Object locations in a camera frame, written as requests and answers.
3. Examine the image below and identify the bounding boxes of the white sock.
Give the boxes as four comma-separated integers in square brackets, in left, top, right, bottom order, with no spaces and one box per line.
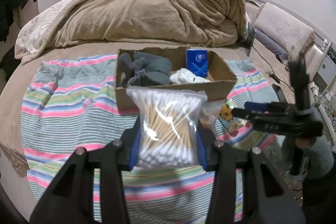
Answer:
[170,68,210,85]

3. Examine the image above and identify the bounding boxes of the bag of cotton swabs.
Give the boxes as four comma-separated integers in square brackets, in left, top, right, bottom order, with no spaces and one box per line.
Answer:
[126,86,207,169]

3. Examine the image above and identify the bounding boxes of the grey socks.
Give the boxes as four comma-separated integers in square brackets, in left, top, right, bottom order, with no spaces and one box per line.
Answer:
[118,52,173,88]

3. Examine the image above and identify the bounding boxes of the black phone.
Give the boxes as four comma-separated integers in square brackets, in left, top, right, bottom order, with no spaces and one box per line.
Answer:
[272,84,287,103]

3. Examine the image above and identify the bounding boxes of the cartoon tissue pack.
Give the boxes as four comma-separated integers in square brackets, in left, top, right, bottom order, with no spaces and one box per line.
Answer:
[219,99,247,133]

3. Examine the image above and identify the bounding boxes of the clear bag of snacks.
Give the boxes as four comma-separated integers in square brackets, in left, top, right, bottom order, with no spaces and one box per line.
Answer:
[199,100,225,134]

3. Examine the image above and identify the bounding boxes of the grey pillow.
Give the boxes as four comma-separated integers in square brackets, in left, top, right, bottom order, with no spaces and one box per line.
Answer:
[255,28,288,60]

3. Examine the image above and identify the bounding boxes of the black tablet on stand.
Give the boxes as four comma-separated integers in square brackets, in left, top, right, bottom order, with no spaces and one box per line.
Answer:
[244,23,256,57]

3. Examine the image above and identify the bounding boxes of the embroidered beige pillow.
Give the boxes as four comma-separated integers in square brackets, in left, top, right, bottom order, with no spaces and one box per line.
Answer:
[253,2,315,61]

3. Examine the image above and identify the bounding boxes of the cardboard box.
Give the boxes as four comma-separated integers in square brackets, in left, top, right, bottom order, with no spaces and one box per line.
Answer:
[114,47,237,110]

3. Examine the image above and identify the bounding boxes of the blue tissue pack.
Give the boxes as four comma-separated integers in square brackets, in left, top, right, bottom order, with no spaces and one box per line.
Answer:
[185,49,209,78]

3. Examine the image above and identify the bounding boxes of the striped colourful towel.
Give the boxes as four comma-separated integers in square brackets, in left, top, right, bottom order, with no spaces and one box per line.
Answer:
[20,54,285,224]

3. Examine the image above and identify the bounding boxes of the beige blanket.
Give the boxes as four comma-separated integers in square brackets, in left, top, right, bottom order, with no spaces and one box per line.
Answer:
[20,0,247,64]

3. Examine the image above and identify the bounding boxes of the floral white quilt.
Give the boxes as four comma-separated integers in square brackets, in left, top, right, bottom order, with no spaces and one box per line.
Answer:
[14,0,72,60]

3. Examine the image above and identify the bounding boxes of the black cable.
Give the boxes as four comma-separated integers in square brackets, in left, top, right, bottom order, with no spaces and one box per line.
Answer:
[251,45,295,93]

